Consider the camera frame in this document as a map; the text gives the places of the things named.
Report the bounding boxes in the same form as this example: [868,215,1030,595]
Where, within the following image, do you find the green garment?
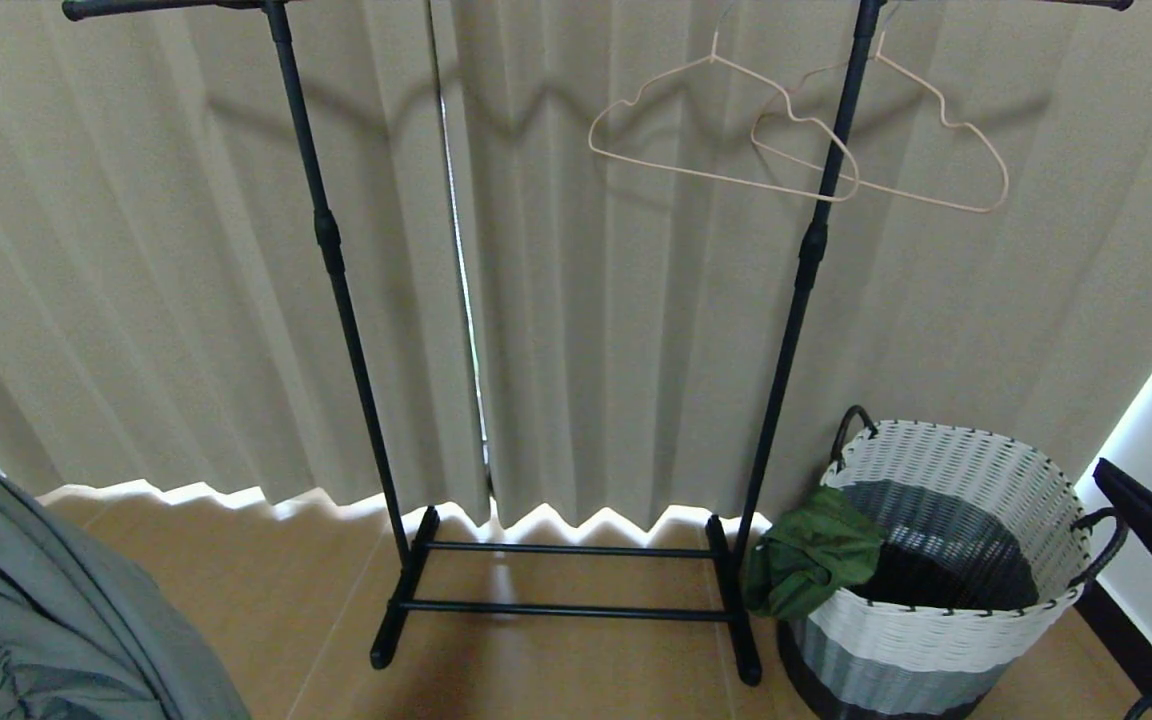
[742,487,887,621]

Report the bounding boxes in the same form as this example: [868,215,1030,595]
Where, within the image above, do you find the beige curtain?
[0,0,1152,531]

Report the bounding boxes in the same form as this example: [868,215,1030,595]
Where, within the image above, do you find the white laundry basket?
[776,405,1129,720]

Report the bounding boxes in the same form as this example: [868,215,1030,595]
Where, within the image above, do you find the pale grey shorts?
[0,458,252,720]

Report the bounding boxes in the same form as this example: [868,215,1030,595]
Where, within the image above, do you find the pink clothes hanger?
[751,0,1010,214]
[588,0,859,203]

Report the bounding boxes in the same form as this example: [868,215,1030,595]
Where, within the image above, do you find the black garment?
[848,545,1040,611]

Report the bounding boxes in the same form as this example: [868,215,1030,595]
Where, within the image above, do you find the black clothes rack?
[61,0,1134,686]

